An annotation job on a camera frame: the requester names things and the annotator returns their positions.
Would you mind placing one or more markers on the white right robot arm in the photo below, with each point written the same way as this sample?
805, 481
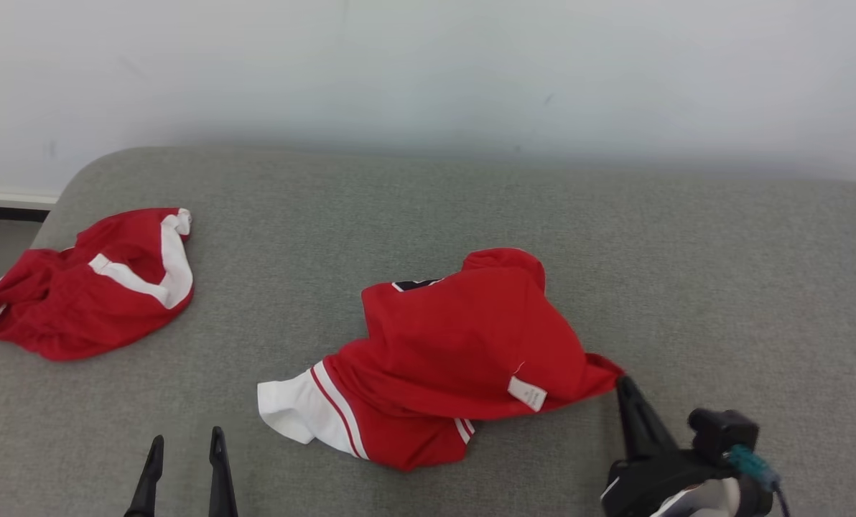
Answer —
704, 499

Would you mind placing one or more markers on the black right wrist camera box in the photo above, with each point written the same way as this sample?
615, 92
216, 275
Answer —
722, 431

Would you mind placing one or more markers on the red shorts white side bands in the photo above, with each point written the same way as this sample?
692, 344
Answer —
76, 309

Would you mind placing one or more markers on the red basketball jersey black print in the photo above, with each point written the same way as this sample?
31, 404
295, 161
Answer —
457, 337

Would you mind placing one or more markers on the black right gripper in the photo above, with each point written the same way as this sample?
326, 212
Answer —
658, 477

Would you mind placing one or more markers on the white wall baseboard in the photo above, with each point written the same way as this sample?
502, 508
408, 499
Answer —
11, 199

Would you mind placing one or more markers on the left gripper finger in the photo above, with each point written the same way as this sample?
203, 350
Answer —
221, 481
148, 481

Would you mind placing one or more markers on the grey fabric sofa seat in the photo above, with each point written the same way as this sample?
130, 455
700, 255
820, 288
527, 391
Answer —
615, 273

